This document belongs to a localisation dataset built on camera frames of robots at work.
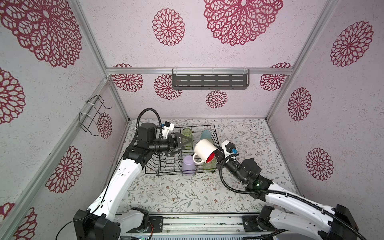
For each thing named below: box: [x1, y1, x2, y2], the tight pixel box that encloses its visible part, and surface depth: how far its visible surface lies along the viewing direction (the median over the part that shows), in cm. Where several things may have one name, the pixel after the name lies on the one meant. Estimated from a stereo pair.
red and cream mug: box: [193, 138, 218, 164], surface depth 66 cm
